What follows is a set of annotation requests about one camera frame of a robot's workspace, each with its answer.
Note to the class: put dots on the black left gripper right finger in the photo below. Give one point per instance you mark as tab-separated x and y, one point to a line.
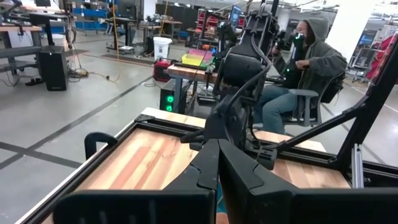
280	205

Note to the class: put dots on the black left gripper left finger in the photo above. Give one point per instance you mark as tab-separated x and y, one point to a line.
186	205

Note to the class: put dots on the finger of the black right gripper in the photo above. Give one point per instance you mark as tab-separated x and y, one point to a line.
194	137
196	146

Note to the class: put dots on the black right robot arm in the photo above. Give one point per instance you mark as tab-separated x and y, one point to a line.
242	68

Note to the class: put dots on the black computer with green lights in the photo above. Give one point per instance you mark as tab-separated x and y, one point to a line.
169	102

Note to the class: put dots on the wooden workbench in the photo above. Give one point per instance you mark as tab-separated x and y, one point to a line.
189	71

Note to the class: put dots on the red toolbox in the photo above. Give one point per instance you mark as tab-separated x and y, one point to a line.
161	70

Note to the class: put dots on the yellow plastic bin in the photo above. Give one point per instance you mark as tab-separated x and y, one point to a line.
192	59

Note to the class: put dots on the pink plastic bin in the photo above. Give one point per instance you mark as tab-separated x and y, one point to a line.
202	53

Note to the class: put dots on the white bucket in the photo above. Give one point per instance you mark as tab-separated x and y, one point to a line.
162	48

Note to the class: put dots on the monitor with blue screen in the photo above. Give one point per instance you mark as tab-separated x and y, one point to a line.
235	17

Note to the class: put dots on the person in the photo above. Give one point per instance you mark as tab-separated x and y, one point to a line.
320	62

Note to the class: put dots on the wooden desk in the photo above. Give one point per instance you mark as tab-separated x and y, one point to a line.
164	23

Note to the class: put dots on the black desk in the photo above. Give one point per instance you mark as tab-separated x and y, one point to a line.
122	21

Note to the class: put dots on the blue storage bin rack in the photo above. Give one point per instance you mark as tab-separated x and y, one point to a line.
91	18

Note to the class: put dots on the black computer tower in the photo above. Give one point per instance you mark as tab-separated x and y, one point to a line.
53	68

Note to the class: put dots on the red shelving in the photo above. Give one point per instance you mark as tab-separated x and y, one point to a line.
381	56

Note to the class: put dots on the wooden-top grey desk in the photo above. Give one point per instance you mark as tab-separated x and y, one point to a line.
18	28

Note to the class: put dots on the silver aluminium bracket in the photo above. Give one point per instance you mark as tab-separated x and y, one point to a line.
357	165

